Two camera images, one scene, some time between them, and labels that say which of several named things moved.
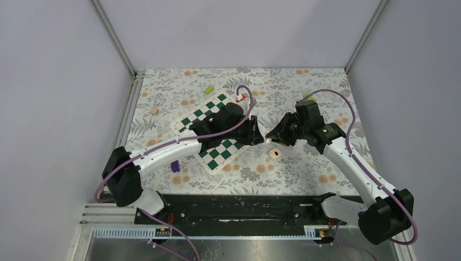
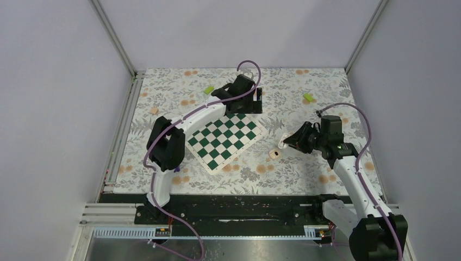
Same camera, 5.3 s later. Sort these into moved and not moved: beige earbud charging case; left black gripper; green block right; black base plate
Moved: left black gripper
Not moved: green block right; black base plate; beige earbud charging case
